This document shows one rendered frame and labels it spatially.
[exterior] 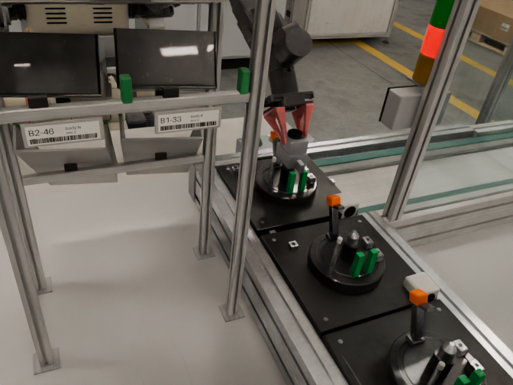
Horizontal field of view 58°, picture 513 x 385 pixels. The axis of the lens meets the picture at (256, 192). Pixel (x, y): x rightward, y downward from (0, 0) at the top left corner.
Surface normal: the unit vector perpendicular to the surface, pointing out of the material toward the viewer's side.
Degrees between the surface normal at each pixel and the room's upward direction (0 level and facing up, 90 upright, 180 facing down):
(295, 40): 50
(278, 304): 0
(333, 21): 91
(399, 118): 90
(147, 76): 65
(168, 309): 0
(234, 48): 90
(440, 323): 0
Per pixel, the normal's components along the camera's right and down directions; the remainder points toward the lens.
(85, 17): 0.38, 0.68
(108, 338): 0.11, -0.80
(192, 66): 0.26, 0.19
